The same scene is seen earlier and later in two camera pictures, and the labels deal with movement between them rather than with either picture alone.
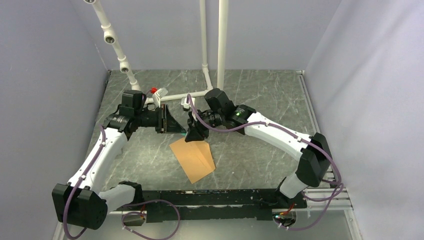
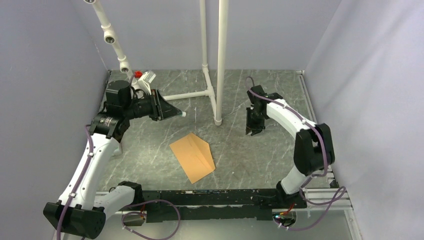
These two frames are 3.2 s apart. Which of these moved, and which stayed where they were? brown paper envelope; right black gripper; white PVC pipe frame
Moved: right black gripper
Stayed: brown paper envelope; white PVC pipe frame
